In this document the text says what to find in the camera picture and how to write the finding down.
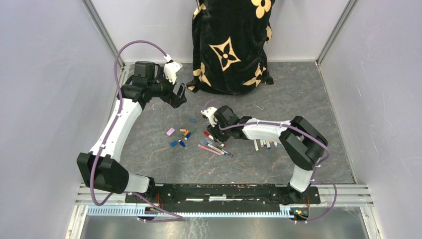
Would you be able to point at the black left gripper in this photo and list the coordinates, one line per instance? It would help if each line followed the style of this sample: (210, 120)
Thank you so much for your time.
(174, 100)

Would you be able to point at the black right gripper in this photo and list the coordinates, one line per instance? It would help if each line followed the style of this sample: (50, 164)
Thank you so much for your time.
(214, 131)

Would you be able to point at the blue long nib marker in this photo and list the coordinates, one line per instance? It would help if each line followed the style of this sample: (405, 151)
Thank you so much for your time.
(224, 152)

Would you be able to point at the pink pen clear cap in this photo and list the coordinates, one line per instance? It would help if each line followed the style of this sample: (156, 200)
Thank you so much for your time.
(209, 149)

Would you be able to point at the blue white marker cap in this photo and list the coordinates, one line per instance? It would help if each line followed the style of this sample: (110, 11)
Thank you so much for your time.
(188, 136)

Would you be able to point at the pink highlighter cap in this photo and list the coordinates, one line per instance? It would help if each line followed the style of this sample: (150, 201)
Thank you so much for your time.
(170, 131)

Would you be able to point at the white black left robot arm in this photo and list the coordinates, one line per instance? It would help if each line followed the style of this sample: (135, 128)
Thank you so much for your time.
(100, 168)

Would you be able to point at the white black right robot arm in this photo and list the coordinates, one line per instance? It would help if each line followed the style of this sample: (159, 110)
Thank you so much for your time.
(304, 144)

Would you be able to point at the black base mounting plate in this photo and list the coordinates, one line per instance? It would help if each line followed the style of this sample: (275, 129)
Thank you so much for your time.
(229, 198)

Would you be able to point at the black floral plush blanket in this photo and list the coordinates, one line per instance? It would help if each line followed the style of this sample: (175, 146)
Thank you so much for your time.
(228, 38)

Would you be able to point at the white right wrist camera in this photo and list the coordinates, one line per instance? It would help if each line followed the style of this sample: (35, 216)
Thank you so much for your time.
(209, 114)

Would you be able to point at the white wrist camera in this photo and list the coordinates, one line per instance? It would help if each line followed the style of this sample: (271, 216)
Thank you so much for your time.
(171, 68)
(209, 114)

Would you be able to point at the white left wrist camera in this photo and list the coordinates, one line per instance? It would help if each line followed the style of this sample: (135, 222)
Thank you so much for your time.
(171, 68)

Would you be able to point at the aluminium frame rail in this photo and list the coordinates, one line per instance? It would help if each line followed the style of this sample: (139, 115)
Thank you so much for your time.
(339, 196)

